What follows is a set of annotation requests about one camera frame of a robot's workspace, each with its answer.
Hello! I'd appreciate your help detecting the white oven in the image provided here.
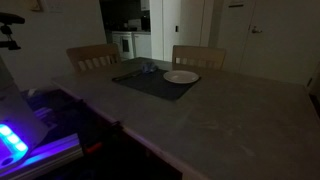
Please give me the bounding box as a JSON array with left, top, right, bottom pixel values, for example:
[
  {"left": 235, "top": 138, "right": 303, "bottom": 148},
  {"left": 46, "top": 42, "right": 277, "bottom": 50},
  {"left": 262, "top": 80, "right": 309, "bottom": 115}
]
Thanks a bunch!
[{"left": 111, "top": 31, "right": 135, "bottom": 61}]

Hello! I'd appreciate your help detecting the metal door handle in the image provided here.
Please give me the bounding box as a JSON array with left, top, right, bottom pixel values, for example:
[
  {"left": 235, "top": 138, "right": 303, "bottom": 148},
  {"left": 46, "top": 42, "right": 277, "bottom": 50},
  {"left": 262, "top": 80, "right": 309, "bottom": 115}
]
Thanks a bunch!
[{"left": 251, "top": 25, "right": 263, "bottom": 35}]

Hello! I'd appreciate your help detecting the white door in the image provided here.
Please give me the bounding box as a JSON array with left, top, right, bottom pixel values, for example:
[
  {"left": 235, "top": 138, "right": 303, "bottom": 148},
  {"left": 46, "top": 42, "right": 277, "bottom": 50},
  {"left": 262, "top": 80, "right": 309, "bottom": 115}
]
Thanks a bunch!
[{"left": 239, "top": 0, "right": 320, "bottom": 86}]

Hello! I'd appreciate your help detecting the white countertop appliance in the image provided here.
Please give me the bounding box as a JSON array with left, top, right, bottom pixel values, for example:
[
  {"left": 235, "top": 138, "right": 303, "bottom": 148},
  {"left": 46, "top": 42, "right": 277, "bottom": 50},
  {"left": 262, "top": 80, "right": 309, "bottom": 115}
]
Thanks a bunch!
[{"left": 128, "top": 18, "right": 143, "bottom": 30}]

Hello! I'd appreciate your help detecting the white wall plate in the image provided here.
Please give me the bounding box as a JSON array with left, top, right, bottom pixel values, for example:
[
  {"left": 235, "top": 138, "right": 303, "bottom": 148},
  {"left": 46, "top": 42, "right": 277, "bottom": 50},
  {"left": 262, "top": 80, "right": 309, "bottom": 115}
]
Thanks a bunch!
[{"left": 43, "top": 0, "right": 64, "bottom": 14}]

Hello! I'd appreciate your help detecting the red clamp handle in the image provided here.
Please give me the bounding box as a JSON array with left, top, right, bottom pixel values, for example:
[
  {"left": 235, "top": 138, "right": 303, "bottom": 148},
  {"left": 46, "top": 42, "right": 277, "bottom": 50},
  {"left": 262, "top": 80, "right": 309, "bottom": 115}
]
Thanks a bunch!
[{"left": 83, "top": 141, "right": 104, "bottom": 155}]

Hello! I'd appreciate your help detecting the black table knife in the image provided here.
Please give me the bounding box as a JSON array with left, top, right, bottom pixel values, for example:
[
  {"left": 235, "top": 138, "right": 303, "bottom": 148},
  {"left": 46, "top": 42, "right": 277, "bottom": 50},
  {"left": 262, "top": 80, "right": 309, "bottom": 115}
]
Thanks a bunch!
[{"left": 112, "top": 69, "right": 144, "bottom": 82}]

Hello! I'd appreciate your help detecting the white round plate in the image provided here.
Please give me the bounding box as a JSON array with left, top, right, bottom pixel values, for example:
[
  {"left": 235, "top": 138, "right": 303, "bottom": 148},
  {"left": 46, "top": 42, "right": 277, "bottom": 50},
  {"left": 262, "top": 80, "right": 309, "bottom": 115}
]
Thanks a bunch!
[{"left": 162, "top": 69, "right": 200, "bottom": 85}]

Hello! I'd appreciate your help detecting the white kitchen cabinet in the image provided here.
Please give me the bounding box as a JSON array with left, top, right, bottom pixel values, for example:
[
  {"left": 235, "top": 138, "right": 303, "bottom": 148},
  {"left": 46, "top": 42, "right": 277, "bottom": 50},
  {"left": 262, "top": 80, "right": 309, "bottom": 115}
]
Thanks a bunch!
[{"left": 133, "top": 32, "right": 153, "bottom": 60}]

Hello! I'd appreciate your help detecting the blue towel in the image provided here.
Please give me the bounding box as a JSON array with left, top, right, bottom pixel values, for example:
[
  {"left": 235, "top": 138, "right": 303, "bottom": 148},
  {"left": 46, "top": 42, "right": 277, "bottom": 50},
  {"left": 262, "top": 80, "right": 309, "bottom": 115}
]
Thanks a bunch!
[{"left": 141, "top": 61, "right": 159, "bottom": 74}]

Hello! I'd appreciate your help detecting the wooden slat-back chair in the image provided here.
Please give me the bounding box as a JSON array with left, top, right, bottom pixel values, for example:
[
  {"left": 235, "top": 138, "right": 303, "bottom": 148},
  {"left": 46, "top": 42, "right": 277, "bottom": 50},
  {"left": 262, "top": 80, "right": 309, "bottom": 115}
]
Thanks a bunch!
[
  {"left": 171, "top": 44, "right": 227, "bottom": 71},
  {"left": 65, "top": 43, "right": 122, "bottom": 73}
]

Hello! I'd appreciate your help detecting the dark rectangular placemat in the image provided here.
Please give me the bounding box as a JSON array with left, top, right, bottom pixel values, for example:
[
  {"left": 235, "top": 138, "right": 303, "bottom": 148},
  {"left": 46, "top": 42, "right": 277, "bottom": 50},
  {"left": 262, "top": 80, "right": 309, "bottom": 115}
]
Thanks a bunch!
[{"left": 111, "top": 67, "right": 202, "bottom": 102}]

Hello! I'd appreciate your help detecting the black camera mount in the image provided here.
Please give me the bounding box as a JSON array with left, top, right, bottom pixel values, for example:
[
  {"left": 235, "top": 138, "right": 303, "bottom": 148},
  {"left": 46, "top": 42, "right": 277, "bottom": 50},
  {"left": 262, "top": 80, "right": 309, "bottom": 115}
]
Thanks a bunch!
[{"left": 0, "top": 12, "right": 26, "bottom": 52}]

